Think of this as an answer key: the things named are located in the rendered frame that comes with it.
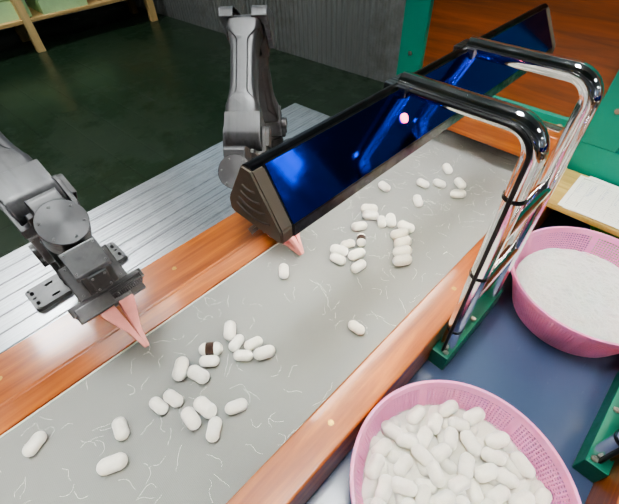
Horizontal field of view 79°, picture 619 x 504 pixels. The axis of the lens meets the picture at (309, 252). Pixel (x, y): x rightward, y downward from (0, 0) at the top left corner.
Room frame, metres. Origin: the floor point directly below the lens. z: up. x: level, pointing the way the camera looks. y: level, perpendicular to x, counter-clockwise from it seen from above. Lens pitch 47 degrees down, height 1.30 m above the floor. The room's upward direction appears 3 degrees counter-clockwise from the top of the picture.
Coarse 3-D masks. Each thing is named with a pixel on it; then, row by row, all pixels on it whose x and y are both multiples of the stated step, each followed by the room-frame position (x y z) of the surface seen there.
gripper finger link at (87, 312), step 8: (104, 296) 0.32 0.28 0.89; (112, 296) 0.32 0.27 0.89; (120, 296) 0.32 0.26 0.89; (128, 296) 0.32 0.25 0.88; (88, 304) 0.30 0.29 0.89; (96, 304) 0.30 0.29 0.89; (104, 304) 0.31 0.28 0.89; (112, 304) 0.31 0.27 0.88; (120, 304) 0.31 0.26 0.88; (128, 304) 0.31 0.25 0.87; (80, 312) 0.29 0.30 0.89; (88, 312) 0.29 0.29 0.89; (96, 312) 0.30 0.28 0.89; (128, 312) 0.31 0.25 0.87; (136, 312) 0.31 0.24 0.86; (80, 320) 0.28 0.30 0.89; (88, 320) 0.29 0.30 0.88; (136, 320) 0.30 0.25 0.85; (136, 328) 0.30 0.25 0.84; (144, 336) 0.29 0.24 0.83
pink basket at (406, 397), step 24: (432, 384) 0.23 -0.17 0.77; (456, 384) 0.22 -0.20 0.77; (384, 408) 0.20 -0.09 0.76; (408, 408) 0.21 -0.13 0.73; (504, 408) 0.19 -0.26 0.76; (360, 432) 0.17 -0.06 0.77; (528, 432) 0.16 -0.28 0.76; (360, 456) 0.14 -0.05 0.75; (528, 456) 0.14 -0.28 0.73; (552, 456) 0.13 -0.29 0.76; (360, 480) 0.12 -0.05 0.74
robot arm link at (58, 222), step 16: (64, 176) 0.46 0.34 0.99; (48, 192) 0.37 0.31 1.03; (64, 192) 0.44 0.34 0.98; (0, 208) 0.41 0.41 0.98; (32, 208) 0.35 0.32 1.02; (48, 208) 0.35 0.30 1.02; (64, 208) 0.36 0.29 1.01; (80, 208) 0.36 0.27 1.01; (16, 224) 0.38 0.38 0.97; (32, 224) 0.38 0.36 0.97; (48, 224) 0.34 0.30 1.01; (64, 224) 0.34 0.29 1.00; (80, 224) 0.35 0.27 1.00; (48, 240) 0.32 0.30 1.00; (64, 240) 0.33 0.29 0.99; (80, 240) 0.33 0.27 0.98
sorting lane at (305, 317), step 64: (384, 192) 0.70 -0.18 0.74; (448, 192) 0.69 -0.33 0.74; (320, 256) 0.51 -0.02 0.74; (384, 256) 0.50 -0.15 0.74; (448, 256) 0.49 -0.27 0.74; (192, 320) 0.37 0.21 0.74; (256, 320) 0.37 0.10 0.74; (320, 320) 0.36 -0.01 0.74; (384, 320) 0.35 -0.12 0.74; (128, 384) 0.26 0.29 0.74; (192, 384) 0.26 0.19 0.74; (256, 384) 0.25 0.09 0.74; (320, 384) 0.25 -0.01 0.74; (0, 448) 0.18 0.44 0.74; (64, 448) 0.17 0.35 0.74; (128, 448) 0.17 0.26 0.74; (192, 448) 0.17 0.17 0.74; (256, 448) 0.16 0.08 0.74
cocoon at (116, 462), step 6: (108, 456) 0.16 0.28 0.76; (114, 456) 0.15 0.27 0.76; (120, 456) 0.15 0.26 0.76; (126, 456) 0.16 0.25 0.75; (102, 462) 0.15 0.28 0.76; (108, 462) 0.15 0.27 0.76; (114, 462) 0.15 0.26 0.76; (120, 462) 0.15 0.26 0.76; (126, 462) 0.15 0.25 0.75; (96, 468) 0.14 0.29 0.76; (102, 468) 0.14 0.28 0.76; (108, 468) 0.14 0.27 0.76; (114, 468) 0.14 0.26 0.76; (120, 468) 0.14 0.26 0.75; (102, 474) 0.14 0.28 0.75; (108, 474) 0.14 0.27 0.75
